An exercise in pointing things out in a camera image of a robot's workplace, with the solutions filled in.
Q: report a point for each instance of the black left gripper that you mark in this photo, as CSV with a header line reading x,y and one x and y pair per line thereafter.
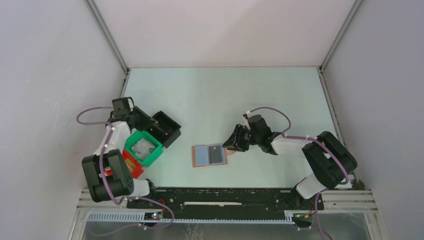
x,y
145,118

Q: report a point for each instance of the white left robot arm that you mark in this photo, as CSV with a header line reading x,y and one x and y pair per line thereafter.
x,y
99,186

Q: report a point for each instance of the black plastic bin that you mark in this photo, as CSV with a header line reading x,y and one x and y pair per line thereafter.
x,y
166,141

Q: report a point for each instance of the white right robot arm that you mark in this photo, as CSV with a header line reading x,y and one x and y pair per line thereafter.
x,y
331,163

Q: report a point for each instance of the green plastic bin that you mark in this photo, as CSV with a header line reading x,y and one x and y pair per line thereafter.
x,y
135,137

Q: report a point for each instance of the tan leather card holder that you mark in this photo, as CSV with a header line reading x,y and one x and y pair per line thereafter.
x,y
199,155

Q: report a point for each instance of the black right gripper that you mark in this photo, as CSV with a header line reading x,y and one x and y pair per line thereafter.
x,y
234,144

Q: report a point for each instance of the red plastic bin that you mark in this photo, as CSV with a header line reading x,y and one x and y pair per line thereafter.
x,y
126,167

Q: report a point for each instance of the grey cards in green bin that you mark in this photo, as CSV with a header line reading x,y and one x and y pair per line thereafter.
x,y
142,149

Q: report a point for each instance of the orange cards in red bin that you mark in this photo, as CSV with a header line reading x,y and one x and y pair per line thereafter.
x,y
130,164

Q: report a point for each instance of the black credit card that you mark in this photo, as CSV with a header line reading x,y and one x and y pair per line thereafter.
x,y
215,154
164,128

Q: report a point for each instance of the aluminium frame rail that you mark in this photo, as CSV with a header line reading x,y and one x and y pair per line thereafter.
x,y
335,202

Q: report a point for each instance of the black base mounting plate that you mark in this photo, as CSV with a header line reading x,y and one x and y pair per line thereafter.
x,y
228,204

